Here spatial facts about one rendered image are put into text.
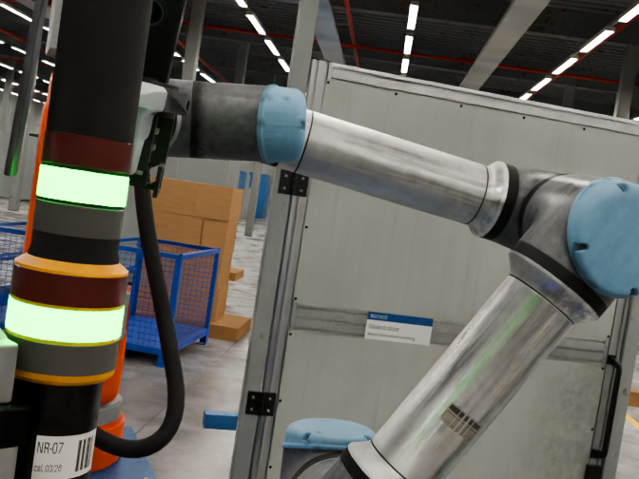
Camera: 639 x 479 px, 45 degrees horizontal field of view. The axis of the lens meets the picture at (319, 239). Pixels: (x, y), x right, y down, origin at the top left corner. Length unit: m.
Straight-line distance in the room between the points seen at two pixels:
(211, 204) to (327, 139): 7.34
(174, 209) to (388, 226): 6.23
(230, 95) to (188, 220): 7.53
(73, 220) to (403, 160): 0.63
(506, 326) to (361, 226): 1.40
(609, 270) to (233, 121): 0.39
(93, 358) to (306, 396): 1.94
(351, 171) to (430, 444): 0.31
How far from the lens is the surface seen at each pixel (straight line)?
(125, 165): 0.31
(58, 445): 0.32
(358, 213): 2.18
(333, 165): 0.87
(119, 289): 0.31
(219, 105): 0.73
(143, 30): 0.31
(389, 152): 0.89
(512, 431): 2.48
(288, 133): 0.74
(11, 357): 0.30
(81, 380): 0.31
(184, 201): 8.30
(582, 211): 0.80
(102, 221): 0.30
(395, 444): 0.83
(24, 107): 0.31
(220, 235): 8.21
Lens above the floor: 1.62
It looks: 3 degrees down
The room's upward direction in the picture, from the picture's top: 9 degrees clockwise
